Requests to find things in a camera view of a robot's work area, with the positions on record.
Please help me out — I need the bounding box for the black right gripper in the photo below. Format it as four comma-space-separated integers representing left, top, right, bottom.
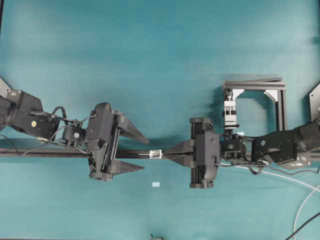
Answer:
163, 117, 220, 189

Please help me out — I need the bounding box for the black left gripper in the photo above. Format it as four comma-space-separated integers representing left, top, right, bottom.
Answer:
85, 102, 149, 182

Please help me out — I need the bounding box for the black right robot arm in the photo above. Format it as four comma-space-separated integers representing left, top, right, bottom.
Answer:
162, 117, 320, 189

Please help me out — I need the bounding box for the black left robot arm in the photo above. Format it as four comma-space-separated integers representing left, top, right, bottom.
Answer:
0, 80, 149, 181

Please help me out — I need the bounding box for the silver metal fitting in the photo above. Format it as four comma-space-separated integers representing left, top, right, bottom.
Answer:
149, 149, 163, 159

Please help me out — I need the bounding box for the light blue tape patch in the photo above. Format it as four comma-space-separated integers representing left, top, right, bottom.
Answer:
151, 182, 160, 188

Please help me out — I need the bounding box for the white clamp block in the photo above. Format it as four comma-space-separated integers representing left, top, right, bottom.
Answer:
223, 100, 238, 129

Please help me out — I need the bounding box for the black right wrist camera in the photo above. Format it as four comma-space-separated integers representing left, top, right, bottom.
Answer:
195, 130, 220, 168

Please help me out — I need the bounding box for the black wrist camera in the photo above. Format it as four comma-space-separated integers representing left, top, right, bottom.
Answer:
85, 102, 114, 152
195, 130, 220, 168

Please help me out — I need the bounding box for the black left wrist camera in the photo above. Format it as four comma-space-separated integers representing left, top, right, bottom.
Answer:
85, 102, 114, 152

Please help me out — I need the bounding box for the black table level camera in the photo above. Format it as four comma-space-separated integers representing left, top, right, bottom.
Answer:
149, 234, 164, 240

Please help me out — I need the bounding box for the black aluminium frame stand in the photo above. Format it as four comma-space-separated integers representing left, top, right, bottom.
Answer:
222, 77, 288, 132

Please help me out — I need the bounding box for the black aluminium rail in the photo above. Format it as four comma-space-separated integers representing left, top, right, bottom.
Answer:
0, 148, 193, 159

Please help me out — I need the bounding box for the white cable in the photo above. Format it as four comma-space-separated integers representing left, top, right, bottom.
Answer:
218, 161, 320, 240

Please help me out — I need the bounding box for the black table edge frame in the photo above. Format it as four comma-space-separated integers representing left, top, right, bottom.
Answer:
0, 0, 4, 32

